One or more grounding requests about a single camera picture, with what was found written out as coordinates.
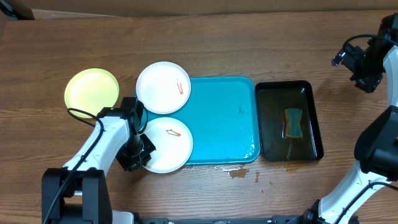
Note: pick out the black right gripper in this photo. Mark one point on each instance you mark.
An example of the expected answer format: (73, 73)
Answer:
(369, 83)

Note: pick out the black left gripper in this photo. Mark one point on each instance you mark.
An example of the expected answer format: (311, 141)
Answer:
(135, 163)

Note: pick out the white plate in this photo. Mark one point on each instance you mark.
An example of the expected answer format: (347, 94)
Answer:
(163, 87)
(173, 143)

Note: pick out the yellow plate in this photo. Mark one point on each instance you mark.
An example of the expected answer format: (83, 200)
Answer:
(91, 90)

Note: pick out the green yellow sponge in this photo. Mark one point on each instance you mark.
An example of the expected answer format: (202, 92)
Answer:
(292, 123)

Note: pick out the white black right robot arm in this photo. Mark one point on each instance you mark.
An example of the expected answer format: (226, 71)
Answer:
(375, 151)

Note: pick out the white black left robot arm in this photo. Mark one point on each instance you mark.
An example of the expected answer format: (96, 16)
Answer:
(77, 192)

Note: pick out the blue plastic tray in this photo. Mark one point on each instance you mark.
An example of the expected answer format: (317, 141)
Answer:
(221, 115)

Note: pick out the black water tray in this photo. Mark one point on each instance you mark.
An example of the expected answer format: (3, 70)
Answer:
(272, 98)

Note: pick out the dark object top left corner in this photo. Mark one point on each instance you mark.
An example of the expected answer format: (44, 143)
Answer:
(16, 10)

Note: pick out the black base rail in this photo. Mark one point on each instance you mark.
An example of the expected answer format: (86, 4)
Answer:
(224, 221)

